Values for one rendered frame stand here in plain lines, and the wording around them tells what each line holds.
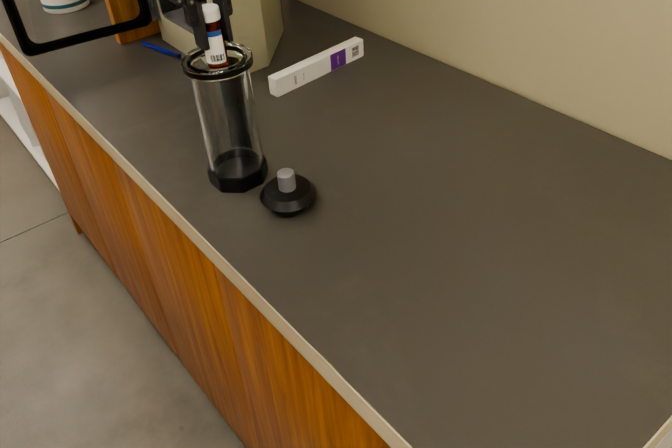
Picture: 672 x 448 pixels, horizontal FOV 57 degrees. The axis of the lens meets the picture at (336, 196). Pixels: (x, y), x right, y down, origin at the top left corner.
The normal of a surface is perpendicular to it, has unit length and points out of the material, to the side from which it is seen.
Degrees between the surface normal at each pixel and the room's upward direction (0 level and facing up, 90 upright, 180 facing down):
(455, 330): 0
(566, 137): 0
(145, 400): 0
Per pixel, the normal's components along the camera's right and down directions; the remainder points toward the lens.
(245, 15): 0.63, 0.45
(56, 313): -0.06, -0.79
